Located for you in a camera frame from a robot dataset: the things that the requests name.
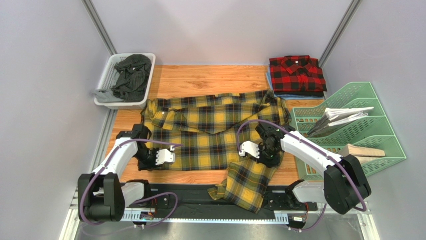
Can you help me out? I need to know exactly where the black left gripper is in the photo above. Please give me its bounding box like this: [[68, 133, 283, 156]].
[[133, 147, 163, 173]]

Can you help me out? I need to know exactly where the yellow black plaid shirt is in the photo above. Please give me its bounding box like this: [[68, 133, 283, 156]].
[[141, 90, 290, 214]]

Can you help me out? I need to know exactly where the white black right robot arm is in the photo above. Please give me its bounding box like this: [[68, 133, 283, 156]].
[[254, 120, 372, 215]]

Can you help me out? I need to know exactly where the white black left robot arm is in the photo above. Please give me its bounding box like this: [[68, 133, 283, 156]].
[[77, 124, 158, 226]]

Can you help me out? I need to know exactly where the white paper stack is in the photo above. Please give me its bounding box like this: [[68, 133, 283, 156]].
[[307, 107, 375, 138]]

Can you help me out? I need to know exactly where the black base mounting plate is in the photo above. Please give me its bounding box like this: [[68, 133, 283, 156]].
[[130, 184, 319, 221]]

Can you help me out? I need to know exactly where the red black plaid folded shirt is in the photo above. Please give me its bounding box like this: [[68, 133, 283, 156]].
[[269, 55, 328, 94]]

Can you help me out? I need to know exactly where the dark grey shirt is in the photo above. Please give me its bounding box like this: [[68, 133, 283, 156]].
[[92, 54, 153, 104]]

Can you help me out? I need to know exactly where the wooden block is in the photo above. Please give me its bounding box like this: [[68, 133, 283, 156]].
[[337, 144, 386, 165]]

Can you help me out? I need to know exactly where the white plastic laundry basket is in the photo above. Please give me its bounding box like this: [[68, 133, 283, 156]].
[[92, 53, 157, 110]]

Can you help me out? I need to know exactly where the green plastic file organizer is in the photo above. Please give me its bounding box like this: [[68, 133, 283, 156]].
[[290, 82, 407, 177]]

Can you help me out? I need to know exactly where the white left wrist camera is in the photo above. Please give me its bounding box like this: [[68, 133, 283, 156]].
[[155, 145, 176, 166]]

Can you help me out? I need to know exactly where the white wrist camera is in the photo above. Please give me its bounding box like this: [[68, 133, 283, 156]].
[[238, 141, 261, 160], [155, 145, 176, 166]]

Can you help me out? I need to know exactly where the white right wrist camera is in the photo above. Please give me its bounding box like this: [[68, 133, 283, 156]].
[[238, 141, 261, 160]]

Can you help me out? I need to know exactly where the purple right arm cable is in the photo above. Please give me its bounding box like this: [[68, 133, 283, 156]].
[[236, 119, 368, 233]]

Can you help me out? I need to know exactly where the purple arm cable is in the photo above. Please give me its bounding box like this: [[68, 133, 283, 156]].
[[78, 138, 185, 229], [236, 119, 368, 233]]

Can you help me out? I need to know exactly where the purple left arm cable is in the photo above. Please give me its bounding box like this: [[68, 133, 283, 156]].
[[78, 138, 185, 229]]

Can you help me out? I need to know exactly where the aluminium frame rail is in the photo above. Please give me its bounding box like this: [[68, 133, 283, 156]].
[[77, 104, 372, 226]]

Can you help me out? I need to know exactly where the left aluminium corner post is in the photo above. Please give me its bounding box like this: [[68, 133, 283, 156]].
[[81, 0, 118, 56]]

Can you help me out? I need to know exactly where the aluminium corner post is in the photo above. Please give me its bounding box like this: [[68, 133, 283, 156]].
[[319, 0, 363, 69], [81, 0, 118, 56]]

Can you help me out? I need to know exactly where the right aluminium corner post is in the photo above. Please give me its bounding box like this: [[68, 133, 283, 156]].
[[319, 0, 363, 69]]

